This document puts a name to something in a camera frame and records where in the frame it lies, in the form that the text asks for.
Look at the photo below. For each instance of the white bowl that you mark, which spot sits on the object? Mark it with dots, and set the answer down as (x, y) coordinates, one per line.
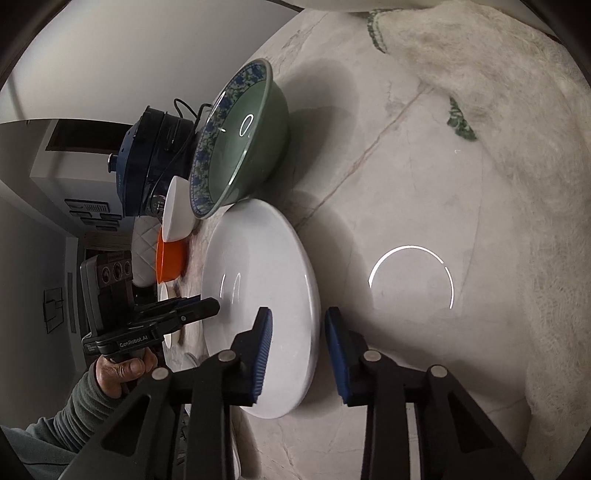
(178, 207)

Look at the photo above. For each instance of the dark blue electric cooker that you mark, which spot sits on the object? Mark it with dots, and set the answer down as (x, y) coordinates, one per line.
(147, 157)

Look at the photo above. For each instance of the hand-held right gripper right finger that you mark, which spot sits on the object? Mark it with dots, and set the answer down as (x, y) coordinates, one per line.
(333, 350)

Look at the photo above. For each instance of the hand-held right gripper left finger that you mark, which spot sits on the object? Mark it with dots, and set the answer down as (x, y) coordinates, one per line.
(262, 350)

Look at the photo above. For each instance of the white quilted chair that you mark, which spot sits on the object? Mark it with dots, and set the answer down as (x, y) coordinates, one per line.
(144, 240)

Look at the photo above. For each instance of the person's left hand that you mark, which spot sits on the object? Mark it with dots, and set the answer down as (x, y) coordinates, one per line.
(120, 374)

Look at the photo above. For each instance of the large white plate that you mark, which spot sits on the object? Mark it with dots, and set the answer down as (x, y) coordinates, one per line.
(258, 277)

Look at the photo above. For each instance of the dark wall plaque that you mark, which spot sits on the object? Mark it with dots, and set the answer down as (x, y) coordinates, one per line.
(87, 206)
(112, 217)

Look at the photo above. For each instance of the orange bowl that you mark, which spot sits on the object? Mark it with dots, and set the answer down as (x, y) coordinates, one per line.
(171, 258)

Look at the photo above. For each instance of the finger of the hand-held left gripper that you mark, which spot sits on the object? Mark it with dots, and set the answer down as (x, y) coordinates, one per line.
(157, 308)
(194, 314)

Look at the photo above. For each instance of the green bowl with floral rim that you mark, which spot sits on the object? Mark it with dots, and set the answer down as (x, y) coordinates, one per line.
(258, 152)

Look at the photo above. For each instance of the white towel with green trim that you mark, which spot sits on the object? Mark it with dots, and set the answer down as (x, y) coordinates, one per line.
(521, 138)

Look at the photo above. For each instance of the person's left forearm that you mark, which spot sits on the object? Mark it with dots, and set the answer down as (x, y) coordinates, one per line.
(83, 415)

